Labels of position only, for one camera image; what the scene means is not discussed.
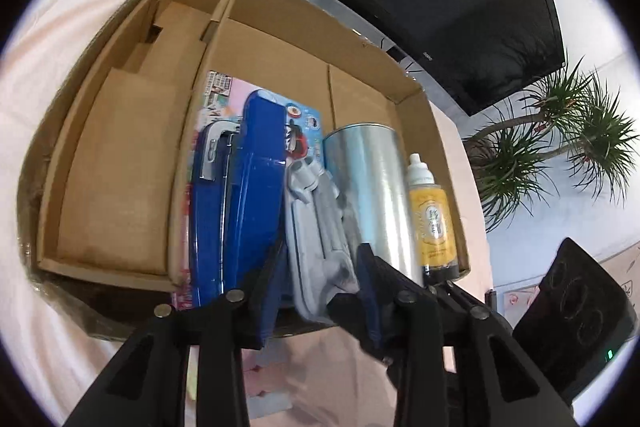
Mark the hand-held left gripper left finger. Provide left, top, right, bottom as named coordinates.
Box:
left=65, top=238, right=287, bottom=427

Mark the silver metal tin can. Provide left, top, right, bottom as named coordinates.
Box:
left=322, top=122, right=426, bottom=288

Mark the brown cardboard box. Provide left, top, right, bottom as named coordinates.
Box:
left=17, top=0, right=473, bottom=340

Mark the blue stapler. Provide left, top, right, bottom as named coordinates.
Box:
left=189, top=88, right=362, bottom=325

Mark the colourful cartoon game box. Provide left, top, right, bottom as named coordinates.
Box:
left=170, top=69, right=326, bottom=310

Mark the spiky green potted plant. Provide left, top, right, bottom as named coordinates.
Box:
left=461, top=56, right=640, bottom=233

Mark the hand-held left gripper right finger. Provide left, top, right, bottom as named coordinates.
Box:
left=329, top=243, right=576, bottom=427

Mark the yellow label bottle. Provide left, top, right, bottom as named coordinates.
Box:
left=410, top=184, right=463, bottom=285

